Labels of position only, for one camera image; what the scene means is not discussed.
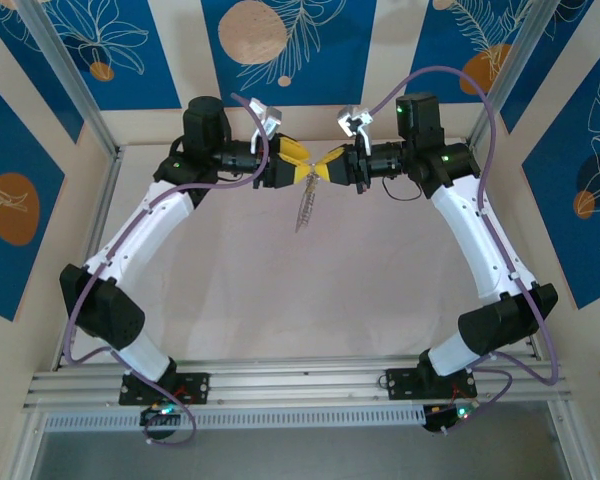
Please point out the silver coil keyring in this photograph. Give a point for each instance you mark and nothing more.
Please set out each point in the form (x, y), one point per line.
(306, 205)

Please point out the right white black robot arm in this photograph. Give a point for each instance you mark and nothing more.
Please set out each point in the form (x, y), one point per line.
(470, 240)

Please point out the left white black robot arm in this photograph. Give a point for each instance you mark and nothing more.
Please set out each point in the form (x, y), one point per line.
(145, 230)

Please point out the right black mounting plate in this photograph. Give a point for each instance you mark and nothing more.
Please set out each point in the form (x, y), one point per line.
(397, 382)

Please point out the black mounting plate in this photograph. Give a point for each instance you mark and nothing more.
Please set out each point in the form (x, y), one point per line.
(200, 387)
(397, 382)

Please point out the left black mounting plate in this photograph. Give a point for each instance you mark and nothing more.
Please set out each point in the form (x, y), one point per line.
(200, 387)

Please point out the right aluminium side rail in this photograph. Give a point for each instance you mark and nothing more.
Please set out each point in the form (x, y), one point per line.
(497, 210)

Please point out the aluminium side rail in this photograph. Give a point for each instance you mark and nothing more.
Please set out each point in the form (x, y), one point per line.
(92, 240)
(497, 210)

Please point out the right aluminium corner post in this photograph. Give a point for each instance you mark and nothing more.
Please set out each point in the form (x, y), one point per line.
(520, 65)

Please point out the aluminium corner post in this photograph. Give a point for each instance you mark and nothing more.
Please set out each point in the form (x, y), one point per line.
(520, 65)
(72, 75)

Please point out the left aluminium corner post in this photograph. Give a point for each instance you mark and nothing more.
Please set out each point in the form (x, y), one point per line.
(72, 75)

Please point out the left aluminium side rail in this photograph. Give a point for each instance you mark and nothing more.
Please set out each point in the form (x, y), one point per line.
(92, 240)

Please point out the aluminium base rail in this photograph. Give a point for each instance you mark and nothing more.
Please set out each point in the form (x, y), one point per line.
(300, 385)

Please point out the right lower frame post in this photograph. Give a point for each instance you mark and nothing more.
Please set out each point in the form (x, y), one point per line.
(570, 450)

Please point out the frame post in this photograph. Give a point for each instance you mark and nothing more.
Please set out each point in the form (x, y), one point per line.
(27, 450)
(570, 450)

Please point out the left lower frame post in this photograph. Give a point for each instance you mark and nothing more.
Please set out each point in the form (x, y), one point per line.
(27, 450)

